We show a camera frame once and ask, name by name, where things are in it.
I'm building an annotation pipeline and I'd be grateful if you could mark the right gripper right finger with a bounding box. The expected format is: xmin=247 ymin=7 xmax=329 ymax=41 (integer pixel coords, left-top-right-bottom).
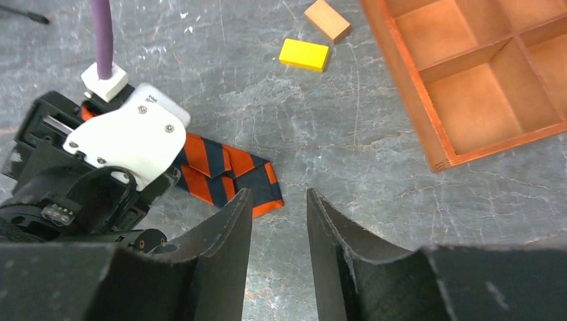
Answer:
xmin=306 ymin=189 xmax=566 ymax=320

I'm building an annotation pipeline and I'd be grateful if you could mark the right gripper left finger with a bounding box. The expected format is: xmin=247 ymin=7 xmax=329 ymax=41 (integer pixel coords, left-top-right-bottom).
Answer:
xmin=1 ymin=189 xmax=252 ymax=320

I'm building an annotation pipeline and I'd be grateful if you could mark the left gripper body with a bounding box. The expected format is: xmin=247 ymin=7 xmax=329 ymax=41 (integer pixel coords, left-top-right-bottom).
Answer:
xmin=1 ymin=91 xmax=179 ymax=242

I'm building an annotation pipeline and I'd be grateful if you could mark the orange navy striped tie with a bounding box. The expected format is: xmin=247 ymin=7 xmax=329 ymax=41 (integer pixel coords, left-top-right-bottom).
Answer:
xmin=77 ymin=105 xmax=285 ymax=218

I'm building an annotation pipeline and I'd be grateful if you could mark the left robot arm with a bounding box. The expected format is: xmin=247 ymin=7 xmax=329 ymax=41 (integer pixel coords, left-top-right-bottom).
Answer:
xmin=1 ymin=91 xmax=185 ymax=252

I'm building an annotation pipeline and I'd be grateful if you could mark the yellow block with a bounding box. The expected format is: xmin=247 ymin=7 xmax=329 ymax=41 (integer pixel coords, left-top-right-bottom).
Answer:
xmin=279 ymin=38 xmax=330 ymax=72

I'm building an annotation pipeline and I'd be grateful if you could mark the wooden compartment tray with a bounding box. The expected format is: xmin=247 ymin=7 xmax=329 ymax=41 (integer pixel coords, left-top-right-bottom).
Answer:
xmin=360 ymin=1 xmax=566 ymax=172

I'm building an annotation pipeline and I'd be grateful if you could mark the brown wooden block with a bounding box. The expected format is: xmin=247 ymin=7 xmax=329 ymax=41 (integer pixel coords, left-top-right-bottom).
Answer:
xmin=304 ymin=0 xmax=351 ymax=44

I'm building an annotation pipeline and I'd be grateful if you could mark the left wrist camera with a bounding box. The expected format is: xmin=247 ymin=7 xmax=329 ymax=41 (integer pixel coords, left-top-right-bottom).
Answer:
xmin=63 ymin=83 xmax=191 ymax=191

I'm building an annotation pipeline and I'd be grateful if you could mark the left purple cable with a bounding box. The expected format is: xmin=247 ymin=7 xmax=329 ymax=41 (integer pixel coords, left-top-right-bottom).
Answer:
xmin=90 ymin=0 xmax=115 ymax=82

